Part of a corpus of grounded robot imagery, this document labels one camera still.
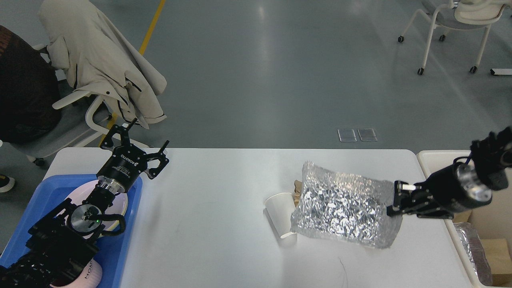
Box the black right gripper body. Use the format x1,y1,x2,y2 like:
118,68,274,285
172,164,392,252
416,162,492,219

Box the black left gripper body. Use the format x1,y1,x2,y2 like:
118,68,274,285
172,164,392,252
96,145,148,192

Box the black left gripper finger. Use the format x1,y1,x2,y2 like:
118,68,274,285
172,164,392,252
100,118,138,150
144,140,170,180

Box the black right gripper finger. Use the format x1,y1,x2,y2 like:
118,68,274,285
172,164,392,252
386,196,442,218
393,180,430,206

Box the pink plate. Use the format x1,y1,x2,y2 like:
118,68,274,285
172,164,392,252
66,180,128,231

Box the brown paper bag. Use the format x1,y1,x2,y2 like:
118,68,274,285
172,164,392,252
453,211,512,288

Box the silver foil bubble bag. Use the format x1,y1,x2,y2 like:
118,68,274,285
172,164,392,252
290,162,402,249

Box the brown paper ball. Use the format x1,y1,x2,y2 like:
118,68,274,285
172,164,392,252
293,180,302,207

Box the pink mug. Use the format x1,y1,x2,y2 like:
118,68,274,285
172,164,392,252
50,259,103,288

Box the white paper cup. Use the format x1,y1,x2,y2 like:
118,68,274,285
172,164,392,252
264,193,296,239

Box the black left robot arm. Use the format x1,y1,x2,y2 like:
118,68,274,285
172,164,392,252
1,122,169,288

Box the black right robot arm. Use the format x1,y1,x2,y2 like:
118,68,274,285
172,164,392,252
386,126,511,219

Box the beige plastic bin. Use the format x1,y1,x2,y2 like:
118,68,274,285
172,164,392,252
417,150,512,288

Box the floor outlet plates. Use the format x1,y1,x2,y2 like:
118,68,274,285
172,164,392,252
337,128,378,142

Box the blue plastic tray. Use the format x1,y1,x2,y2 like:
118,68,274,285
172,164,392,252
0,174,143,288

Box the white chair with coat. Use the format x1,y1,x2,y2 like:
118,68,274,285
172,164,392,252
10,42,150,168

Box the beige coat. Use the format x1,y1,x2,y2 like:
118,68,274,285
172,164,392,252
38,0,167,129

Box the person in dark clothes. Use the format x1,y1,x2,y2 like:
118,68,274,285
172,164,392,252
0,25,62,193

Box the white furniture foot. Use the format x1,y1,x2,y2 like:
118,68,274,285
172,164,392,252
490,68,512,76

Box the white chair on wheels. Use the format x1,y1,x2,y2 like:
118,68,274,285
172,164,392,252
397,0,511,76

